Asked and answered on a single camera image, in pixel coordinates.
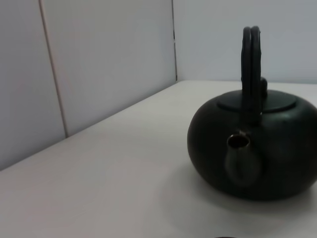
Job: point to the small black teacup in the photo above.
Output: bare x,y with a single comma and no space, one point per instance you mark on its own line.
230,237

